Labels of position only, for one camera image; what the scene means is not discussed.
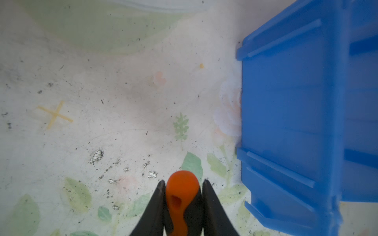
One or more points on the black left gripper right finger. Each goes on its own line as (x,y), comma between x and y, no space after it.
(216,221)

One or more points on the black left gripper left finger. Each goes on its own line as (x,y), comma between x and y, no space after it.
(151,222)

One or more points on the orange black screwdriver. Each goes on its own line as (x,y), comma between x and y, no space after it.
(184,207)

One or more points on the blue plastic bin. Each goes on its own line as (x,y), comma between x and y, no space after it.
(309,112)

